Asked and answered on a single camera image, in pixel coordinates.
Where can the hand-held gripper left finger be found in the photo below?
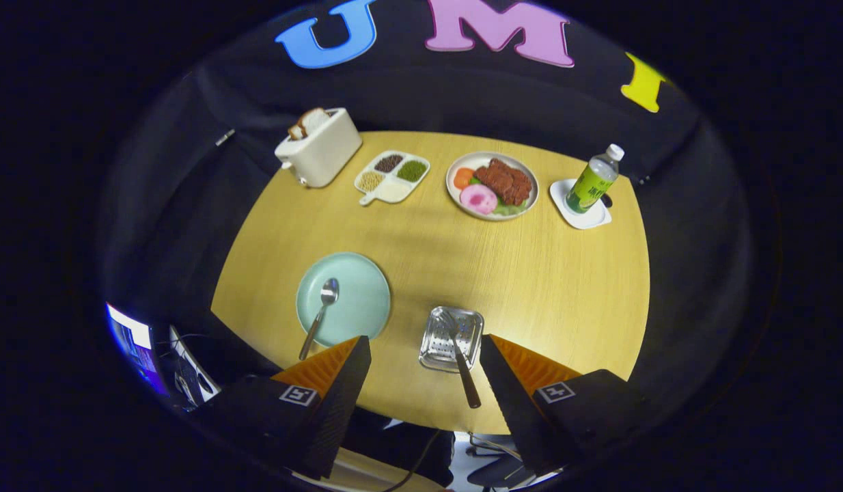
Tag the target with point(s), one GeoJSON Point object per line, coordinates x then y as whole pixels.
{"type": "Point", "coordinates": [336, 403]}

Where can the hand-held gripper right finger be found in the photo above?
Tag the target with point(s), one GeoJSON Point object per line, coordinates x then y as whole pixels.
{"type": "Point", "coordinates": [510, 403]}

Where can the metal spoon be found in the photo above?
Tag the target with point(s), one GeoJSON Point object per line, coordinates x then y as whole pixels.
{"type": "Point", "coordinates": [328, 292]}

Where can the black office chair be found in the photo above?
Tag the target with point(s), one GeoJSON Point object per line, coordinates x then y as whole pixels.
{"type": "Point", "coordinates": [493, 471]}

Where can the light green plate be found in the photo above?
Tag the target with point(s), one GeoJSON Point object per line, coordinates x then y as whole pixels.
{"type": "Point", "coordinates": [360, 301]}

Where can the green lettuce leaf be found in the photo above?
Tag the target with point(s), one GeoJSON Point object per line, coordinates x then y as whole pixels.
{"type": "Point", "coordinates": [512, 209]}

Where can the white square coaster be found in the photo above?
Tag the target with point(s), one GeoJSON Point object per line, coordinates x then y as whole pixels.
{"type": "Point", "coordinates": [589, 219]}

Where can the pink round food slice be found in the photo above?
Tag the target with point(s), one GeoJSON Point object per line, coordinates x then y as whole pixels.
{"type": "Point", "coordinates": [478, 199]}

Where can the lit computer monitor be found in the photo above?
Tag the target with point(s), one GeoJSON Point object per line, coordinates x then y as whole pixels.
{"type": "Point", "coordinates": [131, 338]}

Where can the white round food plate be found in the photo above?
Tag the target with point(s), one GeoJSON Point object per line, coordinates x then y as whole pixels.
{"type": "Point", "coordinates": [455, 195]}

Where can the white divided grain dish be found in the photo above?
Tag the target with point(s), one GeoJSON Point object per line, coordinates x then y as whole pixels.
{"type": "Point", "coordinates": [392, 191]}

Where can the brown meat slices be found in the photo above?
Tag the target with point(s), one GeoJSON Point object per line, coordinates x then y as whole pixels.
{"type": "Point", "coordinates": [505, 181]}

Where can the orange carrot slice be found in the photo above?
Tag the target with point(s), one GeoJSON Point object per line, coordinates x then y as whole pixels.
{"type": "Point", "coordinates": [463, 178]}

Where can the green label water bottle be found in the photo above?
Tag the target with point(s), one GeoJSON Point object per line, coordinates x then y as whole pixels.
{"type": "Point", "coordinates": [589, 184]}

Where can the white toaster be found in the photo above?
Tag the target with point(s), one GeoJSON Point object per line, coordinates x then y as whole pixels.
{"type": "Point", "coordinates": [326, 154]}

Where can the toast bread slices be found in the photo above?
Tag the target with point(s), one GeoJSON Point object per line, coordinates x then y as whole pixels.
{"type": "Point", "coordinates": [311, 121]}

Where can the small silver clip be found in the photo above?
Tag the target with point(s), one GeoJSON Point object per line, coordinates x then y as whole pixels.
{"type": "Point", "coordinates": [225, 137]}

